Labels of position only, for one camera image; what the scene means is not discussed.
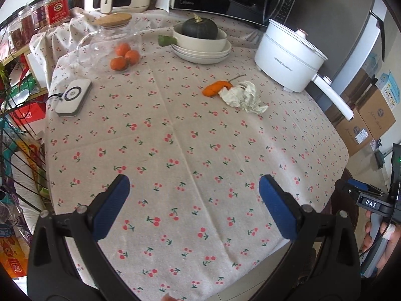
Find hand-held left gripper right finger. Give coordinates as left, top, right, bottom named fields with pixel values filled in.
left=247, top=174, right=364, bottom=301

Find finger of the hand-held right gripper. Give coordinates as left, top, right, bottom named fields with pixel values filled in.
left=335, top=178, right=383, bottom=197

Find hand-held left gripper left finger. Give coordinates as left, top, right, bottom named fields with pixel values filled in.
left=28, top=174, right=138, bottom=301

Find person's right hand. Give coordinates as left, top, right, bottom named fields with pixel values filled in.
left=363, top=218, right=401, bottom=272

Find cardboard box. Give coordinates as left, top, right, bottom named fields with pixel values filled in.
left=326, top=100, right=374, bottom=157
left=357, top=85, right=397, bottom=141

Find cherry print tablecloth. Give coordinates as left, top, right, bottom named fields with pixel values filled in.
left=30, top=8, right=350, bottom=301

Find light blue carton box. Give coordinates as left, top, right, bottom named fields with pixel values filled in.
left=374, top=70, right=401, bottom=110

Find orange snack bag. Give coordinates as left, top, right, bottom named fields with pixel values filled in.
left=0, top=235, right=32, bottom=280

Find crumpled pale paper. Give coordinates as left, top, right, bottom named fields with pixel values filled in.
left=218, top=81, right=269, bottom=113

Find white flat device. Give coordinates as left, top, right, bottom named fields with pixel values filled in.
left=55, top=78, right=92, bottom=115

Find orange carrot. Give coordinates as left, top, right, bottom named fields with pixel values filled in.
left=202, top=81, right=232, bottom=97

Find white electric pot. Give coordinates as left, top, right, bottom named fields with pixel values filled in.
left=254, top=19, right=354, bottom=120

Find glass pitcher with cork lid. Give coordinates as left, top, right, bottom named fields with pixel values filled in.
left=76, top=13, right=142, bottom=75

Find white plate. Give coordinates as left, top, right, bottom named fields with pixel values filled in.
left=172, top=39, right=232, bottom=59
left=174, top=45, right=232, bottom=65

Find grey refrigerator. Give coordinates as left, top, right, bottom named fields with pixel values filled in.
left=294, top=0, right=386, bottom=107

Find white bowl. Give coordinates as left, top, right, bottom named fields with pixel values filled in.
left=173, top=23, right=228, bottom=54

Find dark green pumpkin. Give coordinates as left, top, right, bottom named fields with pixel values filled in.
left=182, top=14, right=219, bottom=40

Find clear jar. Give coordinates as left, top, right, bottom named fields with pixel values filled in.
left=18, top=5, right=36, bottom=49

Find red label jar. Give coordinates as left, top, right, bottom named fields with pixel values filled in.
left=44, top=0, right=71, bottom=27

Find black wire rack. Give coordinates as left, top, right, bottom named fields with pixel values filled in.
left=0, top=28, right=51, bottom=214

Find black cable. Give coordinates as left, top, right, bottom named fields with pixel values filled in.
left=0, top=92, right=65, bottom=123

